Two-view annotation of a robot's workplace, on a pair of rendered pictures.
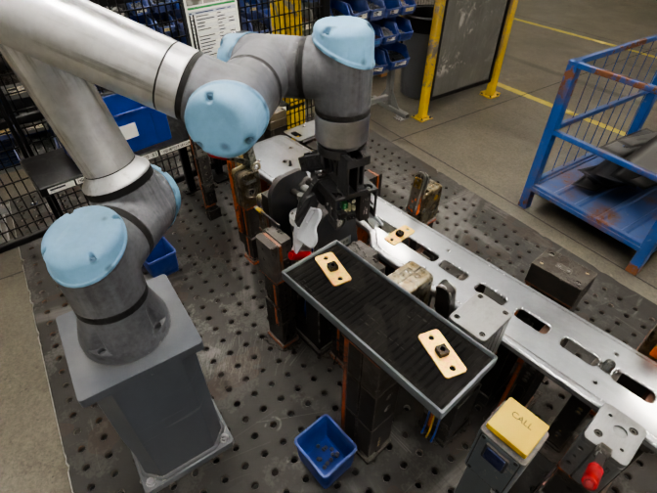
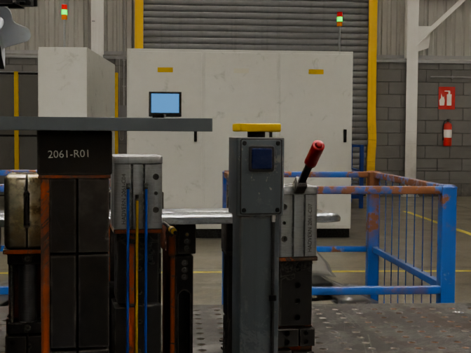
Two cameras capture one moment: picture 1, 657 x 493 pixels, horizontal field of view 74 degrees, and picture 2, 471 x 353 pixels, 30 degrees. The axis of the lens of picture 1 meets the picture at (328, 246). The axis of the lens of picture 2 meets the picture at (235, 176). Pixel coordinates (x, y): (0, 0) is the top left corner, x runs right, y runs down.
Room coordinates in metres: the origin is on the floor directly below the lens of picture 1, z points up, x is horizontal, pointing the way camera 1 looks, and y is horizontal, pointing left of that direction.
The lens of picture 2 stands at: (-0.33, 0.87, 1.15)
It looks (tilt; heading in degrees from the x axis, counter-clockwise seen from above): 3 degrees down; 300
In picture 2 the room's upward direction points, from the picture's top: straight up
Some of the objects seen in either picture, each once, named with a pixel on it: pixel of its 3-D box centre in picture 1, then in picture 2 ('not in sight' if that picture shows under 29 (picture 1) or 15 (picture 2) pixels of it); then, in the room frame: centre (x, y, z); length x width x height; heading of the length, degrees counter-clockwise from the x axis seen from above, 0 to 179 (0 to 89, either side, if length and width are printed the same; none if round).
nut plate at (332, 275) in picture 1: (332, 266); not in sight; (0.58, -0.01, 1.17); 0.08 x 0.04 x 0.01; 26
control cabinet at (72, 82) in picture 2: not in sight; (79, 122); (6.44, -7.19, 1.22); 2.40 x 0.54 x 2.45; 121
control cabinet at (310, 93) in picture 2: not in sight; (238, 123); (4.43, -7.44, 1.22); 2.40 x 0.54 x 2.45; 35
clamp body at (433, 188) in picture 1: (417, 233); not in sight; (1.03, -0.28, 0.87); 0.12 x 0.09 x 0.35; 131
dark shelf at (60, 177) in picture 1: (169, 132); not in sight; (1.42, 0.56, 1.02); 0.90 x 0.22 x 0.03; 131
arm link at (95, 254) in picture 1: (97, 258); not in sight; (0.50, 0.36, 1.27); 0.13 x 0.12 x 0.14; 171
